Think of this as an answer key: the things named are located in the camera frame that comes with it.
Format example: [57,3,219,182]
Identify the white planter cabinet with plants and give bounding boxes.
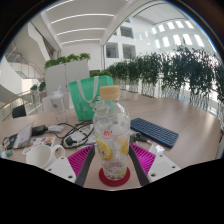
[44,52,92,98]

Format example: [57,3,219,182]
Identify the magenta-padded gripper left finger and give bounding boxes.
[44,143,97,187]

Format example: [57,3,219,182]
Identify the glass railing with wooden handrail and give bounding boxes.
[0,89,35,122]

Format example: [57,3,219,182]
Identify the black cable tangle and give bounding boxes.
[54,121,97,150]

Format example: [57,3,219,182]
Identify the white mug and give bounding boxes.
[25,143,66,170]

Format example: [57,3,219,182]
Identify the flat round red coaster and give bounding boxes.
[98,166,132,188]

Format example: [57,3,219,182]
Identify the white chair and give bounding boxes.
[41,93,71,113]

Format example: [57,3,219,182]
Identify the tall clear water bottle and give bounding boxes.
[50,88,68,125]

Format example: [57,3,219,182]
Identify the row of green hedge plants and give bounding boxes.
[89,44,224,113]

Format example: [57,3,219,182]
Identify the white power strip with plugs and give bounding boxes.
[61,128,98,148]

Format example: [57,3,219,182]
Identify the black charger block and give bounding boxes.
[31,124,50,137]

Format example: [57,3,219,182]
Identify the group of ceiling light strips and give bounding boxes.
[44,0,116,46]

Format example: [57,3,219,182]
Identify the small planter with plants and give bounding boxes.
[29,81,48,102]

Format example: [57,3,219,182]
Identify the dark blue keyboard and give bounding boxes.
[129,117,180,150]

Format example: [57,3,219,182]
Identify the black notebook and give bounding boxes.
[5,132,22,150]

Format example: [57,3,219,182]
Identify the black chair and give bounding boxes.
[11,104,28,120]

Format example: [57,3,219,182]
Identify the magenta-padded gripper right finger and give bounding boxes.
[127,143,182,187]

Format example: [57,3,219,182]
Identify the green tote bag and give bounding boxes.
[68,74,115,122]

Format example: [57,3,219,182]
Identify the clear lemon drink bottle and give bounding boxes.
[92,85,132,182]

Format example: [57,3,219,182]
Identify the white power adapter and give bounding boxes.
[47,124,66,135]

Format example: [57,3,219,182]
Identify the colourful sticker sheet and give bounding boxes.
[21,135,57,156]

